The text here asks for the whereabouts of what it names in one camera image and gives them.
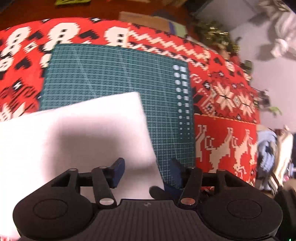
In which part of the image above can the white cloth garment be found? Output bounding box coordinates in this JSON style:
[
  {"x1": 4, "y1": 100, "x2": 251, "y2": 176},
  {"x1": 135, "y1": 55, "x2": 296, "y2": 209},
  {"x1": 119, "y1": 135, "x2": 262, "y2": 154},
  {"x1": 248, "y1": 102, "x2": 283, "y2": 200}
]
[{"x1": 1, "y1": 92, "x2": 163, "y2": 239}]

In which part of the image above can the pile of folded clothes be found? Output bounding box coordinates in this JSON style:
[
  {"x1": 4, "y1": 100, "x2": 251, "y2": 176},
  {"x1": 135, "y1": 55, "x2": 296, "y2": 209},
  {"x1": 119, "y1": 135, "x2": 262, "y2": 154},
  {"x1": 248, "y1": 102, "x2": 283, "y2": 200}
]
[{"x1": 255, "y1": 125, "x2": 294, "y2": 195}]

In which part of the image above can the red patterned knit blanket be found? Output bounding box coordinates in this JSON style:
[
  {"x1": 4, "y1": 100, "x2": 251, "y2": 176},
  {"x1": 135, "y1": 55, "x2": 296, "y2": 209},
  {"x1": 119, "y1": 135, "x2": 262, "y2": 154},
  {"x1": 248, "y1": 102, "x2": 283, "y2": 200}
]
[{"x1": 1, "y1": 18, "x2": 259, "y2": 184}]

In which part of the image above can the green cutting mat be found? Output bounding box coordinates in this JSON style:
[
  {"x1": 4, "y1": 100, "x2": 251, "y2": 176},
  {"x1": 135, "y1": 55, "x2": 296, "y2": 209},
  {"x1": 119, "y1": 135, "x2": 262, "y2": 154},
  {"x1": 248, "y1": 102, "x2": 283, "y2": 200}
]
[{"x1": 40, "y1": 44, "x2": 195, "y2": 185}]

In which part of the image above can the green plant decoration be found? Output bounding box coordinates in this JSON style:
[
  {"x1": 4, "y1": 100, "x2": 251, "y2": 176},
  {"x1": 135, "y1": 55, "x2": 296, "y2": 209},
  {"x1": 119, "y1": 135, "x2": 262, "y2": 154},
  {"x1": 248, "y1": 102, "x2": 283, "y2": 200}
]
[{"x1": 192, "y1": 19, "x2": 241, "y2": 55}]

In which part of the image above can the cardboard box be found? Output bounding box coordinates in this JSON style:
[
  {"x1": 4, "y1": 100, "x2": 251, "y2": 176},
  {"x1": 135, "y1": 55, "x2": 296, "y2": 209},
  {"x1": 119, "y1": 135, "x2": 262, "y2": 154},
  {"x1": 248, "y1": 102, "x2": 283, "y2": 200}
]
[{"x1": 118, "y1": 11, "x2": 188, "y2": 38}]

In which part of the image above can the hanging white garment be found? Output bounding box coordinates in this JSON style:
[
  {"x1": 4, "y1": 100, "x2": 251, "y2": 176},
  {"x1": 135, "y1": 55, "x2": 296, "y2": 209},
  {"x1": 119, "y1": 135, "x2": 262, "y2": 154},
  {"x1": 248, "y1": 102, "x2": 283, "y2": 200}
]
[{"x1": 258, "y1": 0, "x2": 295, "y2": 58}]

